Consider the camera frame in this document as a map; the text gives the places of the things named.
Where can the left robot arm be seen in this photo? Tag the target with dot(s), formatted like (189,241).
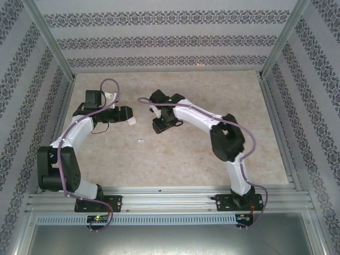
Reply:
(77,132)

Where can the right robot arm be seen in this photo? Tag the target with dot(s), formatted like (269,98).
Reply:
(196,117)

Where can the small circuit board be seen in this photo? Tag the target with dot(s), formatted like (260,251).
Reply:
(243,217)
(98,218)

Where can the grey sheet metal panel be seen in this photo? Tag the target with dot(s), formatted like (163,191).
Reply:
(170,239)

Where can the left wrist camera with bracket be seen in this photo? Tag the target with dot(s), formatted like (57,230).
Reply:
(110,97)

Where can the aluminium side rail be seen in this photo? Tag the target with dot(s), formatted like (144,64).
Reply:
(66,103)
(271,106)

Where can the wide aluminium base rail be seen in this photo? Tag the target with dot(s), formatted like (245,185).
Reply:
(170,202)

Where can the aluminium frame post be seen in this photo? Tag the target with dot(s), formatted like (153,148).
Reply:
(281,40)
(54,45)

